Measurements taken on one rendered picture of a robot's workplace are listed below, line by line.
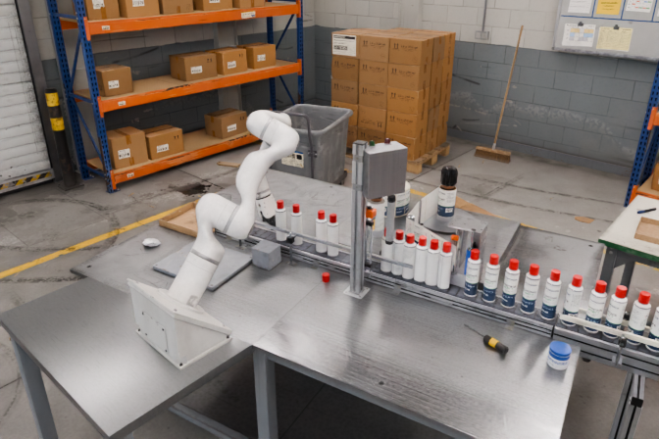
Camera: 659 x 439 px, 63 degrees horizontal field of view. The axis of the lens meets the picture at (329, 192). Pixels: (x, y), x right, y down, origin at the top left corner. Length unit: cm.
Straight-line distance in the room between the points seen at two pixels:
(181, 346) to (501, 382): 109
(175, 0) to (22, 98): 174
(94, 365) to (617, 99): 553
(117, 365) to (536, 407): 142
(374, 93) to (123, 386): 448
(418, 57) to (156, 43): 300
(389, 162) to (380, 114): 385
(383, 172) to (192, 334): 91
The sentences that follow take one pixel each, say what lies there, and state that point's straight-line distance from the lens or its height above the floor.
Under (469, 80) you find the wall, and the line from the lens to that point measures 700.
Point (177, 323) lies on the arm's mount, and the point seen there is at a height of 102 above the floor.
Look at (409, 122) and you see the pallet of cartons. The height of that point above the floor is 55.
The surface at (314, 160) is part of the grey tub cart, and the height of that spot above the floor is 53.
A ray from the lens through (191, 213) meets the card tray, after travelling 311.
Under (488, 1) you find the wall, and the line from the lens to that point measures 681.
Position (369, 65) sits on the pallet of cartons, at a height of 109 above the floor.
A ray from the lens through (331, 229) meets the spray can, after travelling 243.
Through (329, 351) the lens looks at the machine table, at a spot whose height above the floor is 83.
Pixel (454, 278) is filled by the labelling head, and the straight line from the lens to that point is 234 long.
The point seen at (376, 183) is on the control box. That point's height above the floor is 135.
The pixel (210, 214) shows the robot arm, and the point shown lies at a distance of 209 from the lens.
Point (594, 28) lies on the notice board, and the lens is 626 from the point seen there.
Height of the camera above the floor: 215
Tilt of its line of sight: 24 degrees down
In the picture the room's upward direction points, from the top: straight up
